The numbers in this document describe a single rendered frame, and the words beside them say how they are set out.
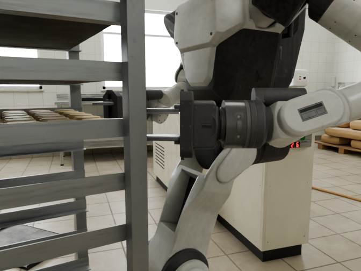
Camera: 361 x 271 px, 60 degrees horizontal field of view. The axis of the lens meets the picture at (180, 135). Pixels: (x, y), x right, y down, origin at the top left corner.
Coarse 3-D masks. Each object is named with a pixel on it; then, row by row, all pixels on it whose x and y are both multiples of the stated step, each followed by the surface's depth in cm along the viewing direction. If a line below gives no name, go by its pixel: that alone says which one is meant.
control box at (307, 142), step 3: (306, 135) 179; (309, 135) 180; (306, 138) 179; (309, 138) 180; (297, 141) 177; (300, 141) 178; (303, 141) 179; (306, 141) 180; (309, 141) 180; (294, 144) 177; (300, 144) 179; (303, 144) 179; (306, 144) 180; (309, 144) 181; (291, 147) 177; (294, 147) 178; (297, 147) 178; (300, 147) 179
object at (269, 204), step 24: (312, 144) 185; (264, 168) 177; (288, 168) 182; (312, 168) 188; (240, 192) 205; (264, 192) 179; (288, 192) 184; (240, 216) 207; (264, 216) 181; (288, 216) 187; (240, 240) 214; (264, 240) 184; (288, 240) 189
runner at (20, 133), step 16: (0, 128) 42; (16, 128) 43; (32, 128) 44; (48, 128) 45; (64, 128) 46; (80, 128) 48; (96, 128) 49; (112, 128) 50; (0, 144) 43; (16, 144) 44
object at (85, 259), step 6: (84, 258) 94; (60, 264) 90; (66, 264) 91; (72, 264) 92; (78, 264) 93; (84, 264) 94; (36, 270) 87; (42, 270) 88; (48, 270) 89; (54, 270) 90; (60, 270) 91; (66, 270) 92; (72, 270) 92; (78, 270) 92; (84, 270) 92
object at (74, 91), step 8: (72, 56) 85; (72, 88) 86; (80, 88) 88; (72, 96) 87; (80, 96) 88; (72, 104) 87; (80, 104) 88; (72, 152) 90; (80, 152) 90; (72, 160) 91; (80, 160) 90; (72, 168) 91; (80, 168) 90; (80, 216) 92; (80, 224) 92; (80, 256) 93
